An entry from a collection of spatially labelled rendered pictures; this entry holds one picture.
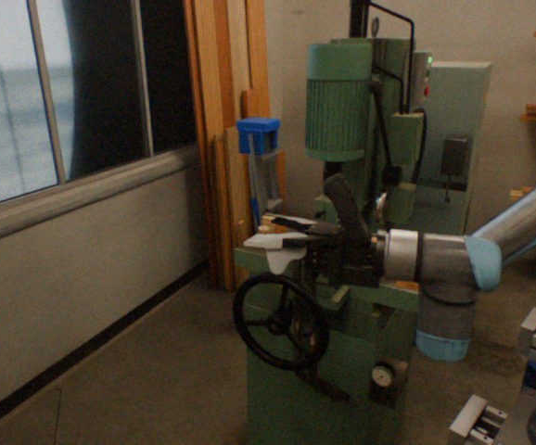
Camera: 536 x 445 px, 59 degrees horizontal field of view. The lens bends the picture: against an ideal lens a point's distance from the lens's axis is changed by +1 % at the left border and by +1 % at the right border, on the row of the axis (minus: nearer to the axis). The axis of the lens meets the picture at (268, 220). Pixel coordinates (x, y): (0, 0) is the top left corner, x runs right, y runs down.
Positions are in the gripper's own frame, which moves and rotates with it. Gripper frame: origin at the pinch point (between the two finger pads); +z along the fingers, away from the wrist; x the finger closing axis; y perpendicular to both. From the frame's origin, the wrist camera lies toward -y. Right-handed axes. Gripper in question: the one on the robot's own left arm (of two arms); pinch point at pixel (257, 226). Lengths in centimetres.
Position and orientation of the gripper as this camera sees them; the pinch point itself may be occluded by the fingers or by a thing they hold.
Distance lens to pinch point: 75.1
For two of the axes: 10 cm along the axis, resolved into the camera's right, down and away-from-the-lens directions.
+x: 2.7, -2.1, 9.4
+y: -0.4, 9.7, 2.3
